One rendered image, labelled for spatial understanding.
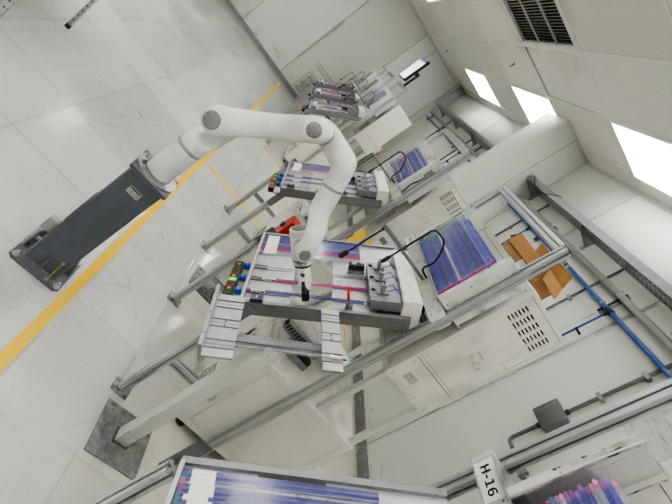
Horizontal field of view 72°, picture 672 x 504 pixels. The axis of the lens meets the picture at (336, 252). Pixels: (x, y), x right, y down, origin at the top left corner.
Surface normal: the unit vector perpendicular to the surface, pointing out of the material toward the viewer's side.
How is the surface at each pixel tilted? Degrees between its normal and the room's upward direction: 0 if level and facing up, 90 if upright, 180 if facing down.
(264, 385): 90
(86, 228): 90
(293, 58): 90
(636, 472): 90
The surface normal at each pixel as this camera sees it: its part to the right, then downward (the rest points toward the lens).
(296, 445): 0.00, 0.44
